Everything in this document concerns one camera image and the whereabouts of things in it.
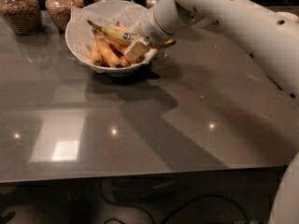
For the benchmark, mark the large spotted yellow banana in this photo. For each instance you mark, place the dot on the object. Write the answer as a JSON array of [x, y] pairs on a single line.
[[127, 38]]

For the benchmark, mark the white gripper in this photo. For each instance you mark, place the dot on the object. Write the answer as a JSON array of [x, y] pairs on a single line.
[[150, 31]]

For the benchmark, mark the white ceramic bowl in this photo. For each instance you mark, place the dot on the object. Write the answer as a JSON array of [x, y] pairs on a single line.
[[78, 38]]

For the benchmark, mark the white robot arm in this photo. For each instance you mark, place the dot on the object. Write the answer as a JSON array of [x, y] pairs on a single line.
[[271, 41]]

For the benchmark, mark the white paper bowl liner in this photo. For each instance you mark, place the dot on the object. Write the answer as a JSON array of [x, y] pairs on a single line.
[[87, 19]]

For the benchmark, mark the small bananas bunch in bowl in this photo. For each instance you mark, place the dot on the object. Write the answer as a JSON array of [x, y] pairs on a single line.
[[110, 54]]

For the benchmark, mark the far left grain jar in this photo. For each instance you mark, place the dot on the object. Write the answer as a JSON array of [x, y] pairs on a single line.
[[22, 16]]

